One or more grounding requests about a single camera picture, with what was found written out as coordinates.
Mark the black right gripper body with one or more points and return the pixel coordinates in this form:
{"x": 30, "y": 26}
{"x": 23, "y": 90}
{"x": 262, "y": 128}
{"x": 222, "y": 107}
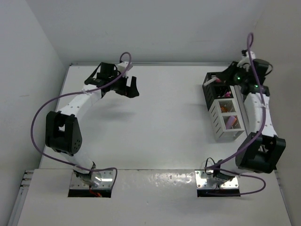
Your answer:
{"x": 240, "y": 76}

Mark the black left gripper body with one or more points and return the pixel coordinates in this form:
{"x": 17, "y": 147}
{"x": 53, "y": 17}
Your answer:
{"x": 120, "y": 86}

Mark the purple highlighter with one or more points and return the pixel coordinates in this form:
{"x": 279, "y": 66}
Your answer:
{"x": 230, "y": 122}

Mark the white marker orange cap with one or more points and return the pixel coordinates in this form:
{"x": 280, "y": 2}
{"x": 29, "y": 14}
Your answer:
{"x": 214, "y": 79}

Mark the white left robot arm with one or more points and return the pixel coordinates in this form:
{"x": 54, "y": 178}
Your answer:
{"x": 63, "y": 133}

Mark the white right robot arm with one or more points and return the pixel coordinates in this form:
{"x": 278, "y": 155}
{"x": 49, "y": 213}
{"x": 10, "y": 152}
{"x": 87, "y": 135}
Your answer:
{"x": 262, "y": 148}

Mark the black and white organizer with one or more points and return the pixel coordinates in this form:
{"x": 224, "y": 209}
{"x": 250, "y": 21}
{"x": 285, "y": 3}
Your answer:
{"x": 214, "y": 99}

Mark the white front cover board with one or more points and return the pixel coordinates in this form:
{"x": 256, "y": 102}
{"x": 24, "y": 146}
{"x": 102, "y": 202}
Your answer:
{"x": 151, "y": 198}

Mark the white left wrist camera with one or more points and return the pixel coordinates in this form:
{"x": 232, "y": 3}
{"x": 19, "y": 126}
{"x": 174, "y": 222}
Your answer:
{"x": 124, "y": 67}

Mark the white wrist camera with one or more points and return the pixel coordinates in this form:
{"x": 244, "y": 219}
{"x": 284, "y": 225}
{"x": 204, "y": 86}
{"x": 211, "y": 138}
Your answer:
{"x": 124, "y": 67}
{"x": 245, "y": 61}

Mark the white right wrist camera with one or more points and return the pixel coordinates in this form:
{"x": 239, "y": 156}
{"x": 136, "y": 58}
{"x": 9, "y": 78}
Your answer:
{"x": 245, "y": 61}

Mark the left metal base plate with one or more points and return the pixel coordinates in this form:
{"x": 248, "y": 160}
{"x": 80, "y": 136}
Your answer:
{"x": 94, "y": 180}

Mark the metal base plate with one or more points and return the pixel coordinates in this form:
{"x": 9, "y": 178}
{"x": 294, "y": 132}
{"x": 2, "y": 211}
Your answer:
{"x": 94, "y": 180}
{"x": 205, "y": 181}

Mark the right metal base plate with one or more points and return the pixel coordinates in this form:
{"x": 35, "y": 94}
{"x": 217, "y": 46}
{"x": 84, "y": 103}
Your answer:
{"x": 205, "y": 181}

